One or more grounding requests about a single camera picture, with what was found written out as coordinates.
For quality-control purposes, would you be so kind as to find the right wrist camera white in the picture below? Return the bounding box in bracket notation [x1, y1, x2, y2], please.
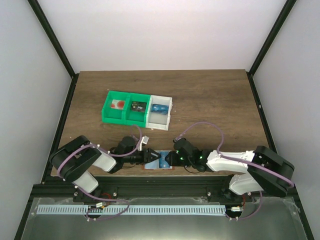
[173, 137, 186, 151]

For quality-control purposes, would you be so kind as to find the right black frame post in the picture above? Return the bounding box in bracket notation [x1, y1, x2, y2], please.
[248, 0, 298, 76]

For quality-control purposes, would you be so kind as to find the green bin left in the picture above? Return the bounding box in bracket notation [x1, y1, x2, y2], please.
[101, 91, 129, 125]

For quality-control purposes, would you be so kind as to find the green bin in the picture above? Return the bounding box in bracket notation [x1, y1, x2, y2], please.
[101, 91, 129, 125]
[124, 92, 151, 128]

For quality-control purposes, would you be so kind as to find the black card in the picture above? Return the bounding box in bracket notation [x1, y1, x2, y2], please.
[130, 101, 147, 113]

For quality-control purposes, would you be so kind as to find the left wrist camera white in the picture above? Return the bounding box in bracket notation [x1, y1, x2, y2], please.
[138, 135, 149, 151]

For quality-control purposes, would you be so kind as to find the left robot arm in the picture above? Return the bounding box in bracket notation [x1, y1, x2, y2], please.
[49, 135, 161, 202]

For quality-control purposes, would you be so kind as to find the black frame post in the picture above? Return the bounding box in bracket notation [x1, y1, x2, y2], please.
[248, 0, 298, 76]
[26, 0, 77, 79]

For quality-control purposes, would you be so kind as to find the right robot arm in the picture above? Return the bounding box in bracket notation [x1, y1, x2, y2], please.
[165, 138, 295, 202]

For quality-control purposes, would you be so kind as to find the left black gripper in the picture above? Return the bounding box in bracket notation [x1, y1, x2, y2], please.
[123, 148, 162, 165]

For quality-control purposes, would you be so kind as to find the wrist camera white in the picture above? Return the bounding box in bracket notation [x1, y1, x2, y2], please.
[138, 135, 149, 151]
[173, 137, 186, 151]

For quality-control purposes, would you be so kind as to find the red white card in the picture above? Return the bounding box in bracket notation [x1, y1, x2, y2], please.
[110, 99, 125, 110]

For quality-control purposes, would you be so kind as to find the light blue credit card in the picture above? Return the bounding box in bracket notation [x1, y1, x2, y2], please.
[150, 104, 169, 115]

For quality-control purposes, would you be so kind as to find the light blue cable duct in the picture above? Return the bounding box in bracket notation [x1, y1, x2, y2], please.
[36, 204, 226, 216]

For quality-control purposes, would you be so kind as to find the white bin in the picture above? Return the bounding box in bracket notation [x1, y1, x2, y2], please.
[145, 95, 173, 131]

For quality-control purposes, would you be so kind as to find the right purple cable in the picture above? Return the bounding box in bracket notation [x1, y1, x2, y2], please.
[176, 121, 296, 221]

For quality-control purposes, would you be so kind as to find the left black frame post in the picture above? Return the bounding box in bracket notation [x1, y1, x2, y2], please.
[26, 0, 77, 79]

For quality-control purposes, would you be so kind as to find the green bin middle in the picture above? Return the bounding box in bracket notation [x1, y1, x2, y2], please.
[124, 92, 151, 128]

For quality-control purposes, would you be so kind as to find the black aluminium front rail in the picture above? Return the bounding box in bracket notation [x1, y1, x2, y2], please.
[30, 175, 250, 204]

